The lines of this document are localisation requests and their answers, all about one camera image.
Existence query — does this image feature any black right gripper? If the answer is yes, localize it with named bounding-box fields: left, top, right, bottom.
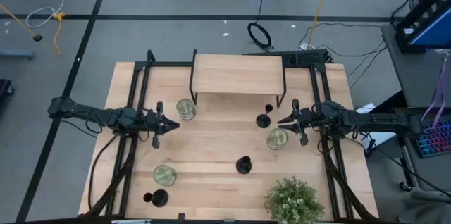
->
left=276, top=98, right=317, bottom=147

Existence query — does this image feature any purple ribbon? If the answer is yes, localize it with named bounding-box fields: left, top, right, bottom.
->
left=421, top=51, right=450, bottom=126

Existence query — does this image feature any grey fabric seat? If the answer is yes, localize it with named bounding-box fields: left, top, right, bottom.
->
left=397, top=187, right=451, bottom=224

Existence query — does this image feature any white paper sheet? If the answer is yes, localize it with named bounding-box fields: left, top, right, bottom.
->
left=355, top=102, right=397, bottom=147

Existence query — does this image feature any hanging yellow cable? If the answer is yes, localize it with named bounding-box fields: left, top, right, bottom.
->
left=307, top=0, right=335, bottom=51

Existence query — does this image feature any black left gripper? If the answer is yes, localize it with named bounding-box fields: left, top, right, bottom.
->
left=143, top=101, right=181, bottom=149

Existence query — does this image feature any grey cart base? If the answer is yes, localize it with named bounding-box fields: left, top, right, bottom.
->
left=0, top=50, right=35, bottom=60

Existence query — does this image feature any yellow floor cable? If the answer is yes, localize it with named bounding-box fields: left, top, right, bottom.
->
left=52, top=11, right=67, bottom=55

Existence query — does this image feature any white floor cable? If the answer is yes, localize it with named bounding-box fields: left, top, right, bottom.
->
left=25, top=0, right=66, bottom=30

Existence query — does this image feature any black cable with coil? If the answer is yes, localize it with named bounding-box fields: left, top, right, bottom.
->
left=246, top=0, right=274, bottom=51

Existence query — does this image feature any black candlestick holder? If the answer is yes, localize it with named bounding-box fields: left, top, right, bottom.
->
left=142, top=189, right=170, bottom=208
left=255, top=104, right=274, bottom=130
left=235, top=155, right=253, bottom=175

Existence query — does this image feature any black aluminium table frame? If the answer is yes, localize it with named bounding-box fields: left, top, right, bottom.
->
left=84, top=49, right=380, bottom=224

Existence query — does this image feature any black power strip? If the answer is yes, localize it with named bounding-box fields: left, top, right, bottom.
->
left=242, top=49, right=330, bottom=66

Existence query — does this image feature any rainbow backlit keyboard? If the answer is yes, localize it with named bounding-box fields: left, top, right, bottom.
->
left=412, top=117, right=451, bottom=159

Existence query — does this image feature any black chair base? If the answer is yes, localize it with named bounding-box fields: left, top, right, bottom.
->
left=0, top=79, right=15, bottom=98

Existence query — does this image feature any dark grey desk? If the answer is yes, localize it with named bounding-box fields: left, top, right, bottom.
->
left=394, top=107, right=451, bottom=192

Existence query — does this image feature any computer monitor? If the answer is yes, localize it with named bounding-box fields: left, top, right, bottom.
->
left=394, top=0, right=451, bottom=54

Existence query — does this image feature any artificial green plant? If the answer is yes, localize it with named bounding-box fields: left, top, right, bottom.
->
left=264, top=176, right=327, bottom=224

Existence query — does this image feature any glass jar candle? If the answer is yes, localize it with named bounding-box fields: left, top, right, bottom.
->
left=266, top=127, right=290, bottom=151
left=152, top=164, right=178, bottom=187
left=175, top=98, right=197, bottom=121

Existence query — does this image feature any wooden shelf with black legs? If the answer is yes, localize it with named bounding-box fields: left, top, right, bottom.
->
left=188, top=49, right=287, bottom=108

